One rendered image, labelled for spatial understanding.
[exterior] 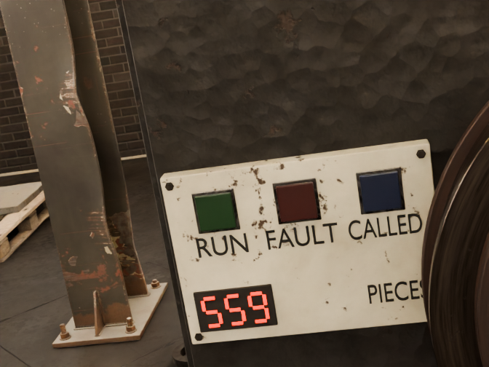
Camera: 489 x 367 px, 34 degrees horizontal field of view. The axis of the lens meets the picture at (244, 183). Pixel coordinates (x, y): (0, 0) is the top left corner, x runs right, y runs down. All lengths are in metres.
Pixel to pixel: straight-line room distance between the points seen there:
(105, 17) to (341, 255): 6.29
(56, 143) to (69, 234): 0.40
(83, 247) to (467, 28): 2.89
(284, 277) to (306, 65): 0.21
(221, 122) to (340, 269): 0.18
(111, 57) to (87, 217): 3.68
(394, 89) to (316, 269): 0.19
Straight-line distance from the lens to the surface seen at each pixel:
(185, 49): 0.79
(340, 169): 0.77
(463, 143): 0.71
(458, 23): 0.78
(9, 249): 5.16
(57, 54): 3.37
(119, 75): 7.04
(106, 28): 7.02
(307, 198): 0.78
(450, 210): 0.65
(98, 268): 3.56
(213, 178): 0.79
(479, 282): 0.66
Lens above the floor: 1.42
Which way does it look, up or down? 15 degrees down
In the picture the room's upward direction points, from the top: 10 degrees counter-clockwise
